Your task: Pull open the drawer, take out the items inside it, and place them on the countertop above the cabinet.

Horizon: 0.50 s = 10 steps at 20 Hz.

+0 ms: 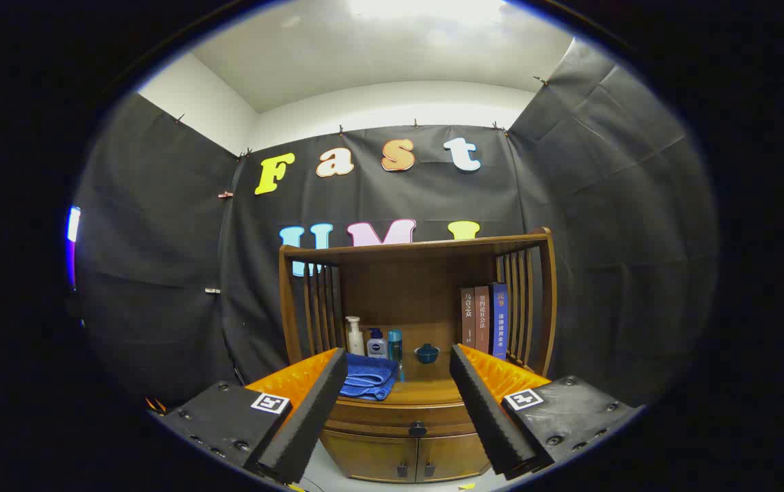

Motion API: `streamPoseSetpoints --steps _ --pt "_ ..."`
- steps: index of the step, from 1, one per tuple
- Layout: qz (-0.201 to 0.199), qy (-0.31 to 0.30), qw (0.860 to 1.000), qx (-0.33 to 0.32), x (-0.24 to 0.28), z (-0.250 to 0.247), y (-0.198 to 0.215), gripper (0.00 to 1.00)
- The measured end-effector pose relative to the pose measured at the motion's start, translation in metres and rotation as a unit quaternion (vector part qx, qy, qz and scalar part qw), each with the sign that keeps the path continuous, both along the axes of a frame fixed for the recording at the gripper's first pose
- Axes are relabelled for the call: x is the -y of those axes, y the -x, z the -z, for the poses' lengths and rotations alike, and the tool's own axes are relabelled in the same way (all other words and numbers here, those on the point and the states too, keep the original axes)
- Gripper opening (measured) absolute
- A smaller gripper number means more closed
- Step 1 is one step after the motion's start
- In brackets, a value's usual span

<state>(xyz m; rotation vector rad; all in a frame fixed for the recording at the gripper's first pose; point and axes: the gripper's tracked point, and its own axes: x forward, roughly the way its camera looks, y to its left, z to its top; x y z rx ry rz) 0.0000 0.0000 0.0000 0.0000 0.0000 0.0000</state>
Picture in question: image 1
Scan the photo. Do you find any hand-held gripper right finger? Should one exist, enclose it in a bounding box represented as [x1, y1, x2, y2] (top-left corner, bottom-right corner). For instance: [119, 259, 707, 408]
[449, 344, 642, 480]

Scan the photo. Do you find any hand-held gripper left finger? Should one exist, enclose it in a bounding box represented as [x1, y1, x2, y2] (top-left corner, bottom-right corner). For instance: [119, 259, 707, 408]
[159, 347, 349, 484]

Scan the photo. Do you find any wooden drawer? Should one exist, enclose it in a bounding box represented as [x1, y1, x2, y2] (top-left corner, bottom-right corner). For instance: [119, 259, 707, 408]
[325, 400, 480, 439]

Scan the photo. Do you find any wooden cabinet door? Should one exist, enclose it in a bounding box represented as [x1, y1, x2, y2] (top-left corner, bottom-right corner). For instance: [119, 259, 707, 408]
[416, 432, 491, 482]
[320, 429, 420, 483]

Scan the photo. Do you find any wooden countertop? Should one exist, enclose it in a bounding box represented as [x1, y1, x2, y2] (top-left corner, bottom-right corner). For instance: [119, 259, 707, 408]
[310, 323, 526, 411]

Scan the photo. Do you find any wooden cabinet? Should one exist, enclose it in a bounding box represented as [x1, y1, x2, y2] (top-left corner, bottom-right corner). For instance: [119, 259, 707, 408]
[278, 228, 558, 484]

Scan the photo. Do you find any folded blue towel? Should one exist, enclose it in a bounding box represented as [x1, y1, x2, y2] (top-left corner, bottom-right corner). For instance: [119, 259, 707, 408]
[339, 353, 399, 402]

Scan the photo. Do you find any white pump bottle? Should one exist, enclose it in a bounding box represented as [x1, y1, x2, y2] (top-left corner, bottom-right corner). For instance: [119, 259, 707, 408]
[345, 316, 366, 357]

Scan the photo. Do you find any reddish brown book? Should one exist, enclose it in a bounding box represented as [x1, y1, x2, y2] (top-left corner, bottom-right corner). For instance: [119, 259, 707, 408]
[474, 286, 491, 355]

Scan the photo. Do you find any blue book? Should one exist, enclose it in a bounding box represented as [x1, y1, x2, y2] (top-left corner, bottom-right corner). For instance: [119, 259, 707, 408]
[489, 282, 509, 361]

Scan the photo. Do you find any dark brown book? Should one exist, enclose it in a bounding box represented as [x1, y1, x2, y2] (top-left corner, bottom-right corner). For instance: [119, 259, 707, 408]
[461, 287, 477, 349]

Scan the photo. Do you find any black backdrop cloth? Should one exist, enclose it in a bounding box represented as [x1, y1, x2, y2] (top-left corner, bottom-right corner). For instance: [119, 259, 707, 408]
[72, 38, 719, 411]

